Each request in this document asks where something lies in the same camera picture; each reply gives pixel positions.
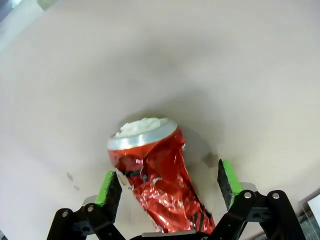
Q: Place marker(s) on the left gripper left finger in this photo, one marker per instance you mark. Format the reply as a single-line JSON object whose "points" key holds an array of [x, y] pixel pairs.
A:
{"points": [[107, 197]]}

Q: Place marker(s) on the crushed red soda can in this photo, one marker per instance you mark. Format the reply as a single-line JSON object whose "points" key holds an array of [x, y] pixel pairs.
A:
{"points": [[162, 190]]}

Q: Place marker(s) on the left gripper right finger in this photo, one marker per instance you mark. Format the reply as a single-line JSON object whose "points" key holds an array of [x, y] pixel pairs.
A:
{"points": [[247, 210]]}

